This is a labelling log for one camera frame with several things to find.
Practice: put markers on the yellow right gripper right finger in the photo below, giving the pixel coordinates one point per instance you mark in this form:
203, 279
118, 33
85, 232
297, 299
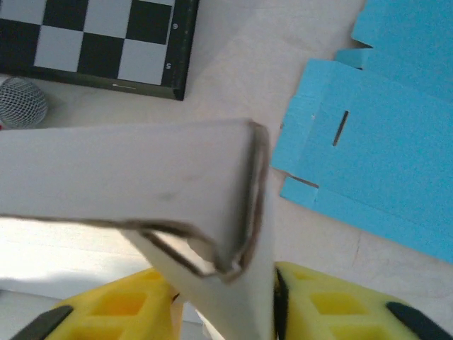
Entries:
336, 308

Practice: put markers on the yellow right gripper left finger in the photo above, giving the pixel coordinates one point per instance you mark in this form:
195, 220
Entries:
117, 311

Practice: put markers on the white paper box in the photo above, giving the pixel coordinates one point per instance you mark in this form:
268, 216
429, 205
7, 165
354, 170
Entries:
124, 170

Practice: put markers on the black white chessboard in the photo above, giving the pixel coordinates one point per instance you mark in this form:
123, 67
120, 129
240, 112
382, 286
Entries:
106, 42

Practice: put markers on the grey mesh head microphone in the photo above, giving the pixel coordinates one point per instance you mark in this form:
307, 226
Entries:
21, 102

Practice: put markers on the blue paper box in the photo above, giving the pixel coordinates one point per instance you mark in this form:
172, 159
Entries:
382, 141

